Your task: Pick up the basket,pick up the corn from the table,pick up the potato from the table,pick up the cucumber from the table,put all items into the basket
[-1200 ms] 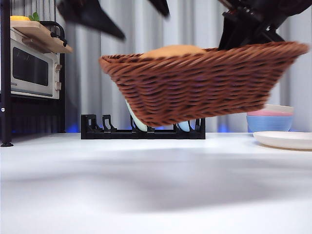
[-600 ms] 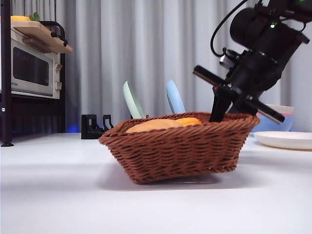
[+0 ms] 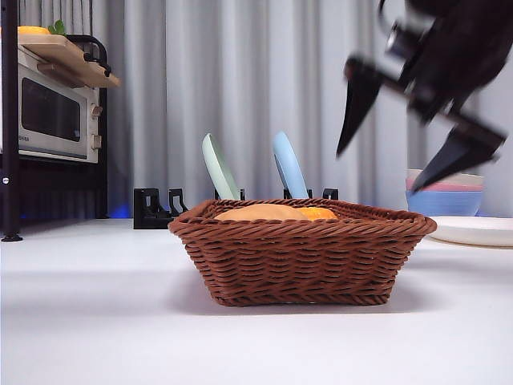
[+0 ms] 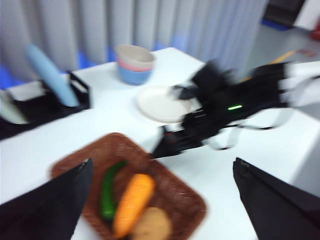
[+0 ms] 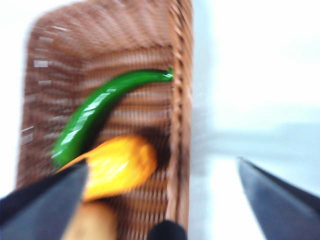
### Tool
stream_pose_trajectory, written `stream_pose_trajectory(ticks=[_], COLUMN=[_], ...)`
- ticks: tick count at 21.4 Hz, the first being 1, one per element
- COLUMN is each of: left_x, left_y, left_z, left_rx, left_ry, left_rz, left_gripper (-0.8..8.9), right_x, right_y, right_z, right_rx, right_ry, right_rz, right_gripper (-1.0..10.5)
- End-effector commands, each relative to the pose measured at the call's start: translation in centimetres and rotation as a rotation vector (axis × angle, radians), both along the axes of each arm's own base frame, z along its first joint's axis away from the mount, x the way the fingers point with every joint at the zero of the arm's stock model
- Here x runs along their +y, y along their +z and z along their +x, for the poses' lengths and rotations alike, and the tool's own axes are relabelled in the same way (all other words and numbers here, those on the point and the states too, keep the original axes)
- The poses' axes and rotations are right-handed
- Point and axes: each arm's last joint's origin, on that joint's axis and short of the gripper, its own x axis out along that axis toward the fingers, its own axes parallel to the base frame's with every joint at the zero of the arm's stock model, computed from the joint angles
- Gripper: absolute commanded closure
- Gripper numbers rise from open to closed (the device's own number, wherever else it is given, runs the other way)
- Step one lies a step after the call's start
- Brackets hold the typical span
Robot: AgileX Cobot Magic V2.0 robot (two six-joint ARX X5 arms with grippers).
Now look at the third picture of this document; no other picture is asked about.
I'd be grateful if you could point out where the orange plastic corn cob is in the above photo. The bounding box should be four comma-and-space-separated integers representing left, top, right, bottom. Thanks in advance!
298, 206, 340, 221

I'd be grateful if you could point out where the tan potato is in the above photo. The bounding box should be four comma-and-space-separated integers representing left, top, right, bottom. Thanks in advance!
214, 203, 309, 221

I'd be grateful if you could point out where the brown wicker basket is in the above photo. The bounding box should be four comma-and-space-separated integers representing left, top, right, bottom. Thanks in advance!
168, 198, 438, 308

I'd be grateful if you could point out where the cream bowl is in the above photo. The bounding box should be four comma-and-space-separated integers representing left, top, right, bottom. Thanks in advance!
406, 168, 484, 188

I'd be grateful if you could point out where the pink bowl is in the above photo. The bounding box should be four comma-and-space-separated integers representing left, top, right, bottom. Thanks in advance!
405, 179, 484, 193

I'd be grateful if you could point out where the blue bowl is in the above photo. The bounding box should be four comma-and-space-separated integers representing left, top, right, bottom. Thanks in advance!
405, 189, 482, 217

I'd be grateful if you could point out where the white flat plate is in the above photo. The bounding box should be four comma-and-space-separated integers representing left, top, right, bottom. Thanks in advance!
424, 215, 513, 246

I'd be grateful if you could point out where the pale blue plate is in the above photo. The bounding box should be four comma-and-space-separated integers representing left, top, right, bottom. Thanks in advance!
272, 131, 309, 200

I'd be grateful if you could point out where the grey curtain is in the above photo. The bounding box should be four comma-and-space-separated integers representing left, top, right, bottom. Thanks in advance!
18, 0, 513, 221

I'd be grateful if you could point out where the pale green plate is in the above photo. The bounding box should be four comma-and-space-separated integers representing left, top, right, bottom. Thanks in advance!
201, 132, 241, 201

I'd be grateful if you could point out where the black dish rack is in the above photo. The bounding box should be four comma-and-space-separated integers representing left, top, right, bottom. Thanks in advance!
132, 187, 340, 230

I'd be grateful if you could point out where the wooden cutting board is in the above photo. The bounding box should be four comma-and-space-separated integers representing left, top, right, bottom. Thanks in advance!
18, 34, 121, 88

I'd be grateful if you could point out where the white toaster oven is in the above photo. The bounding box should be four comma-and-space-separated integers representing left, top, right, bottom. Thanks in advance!
18, 43, 100, 164

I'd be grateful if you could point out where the black metal shelf frame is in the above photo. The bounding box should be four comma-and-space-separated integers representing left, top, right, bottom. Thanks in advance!
0, 0, 108, 243

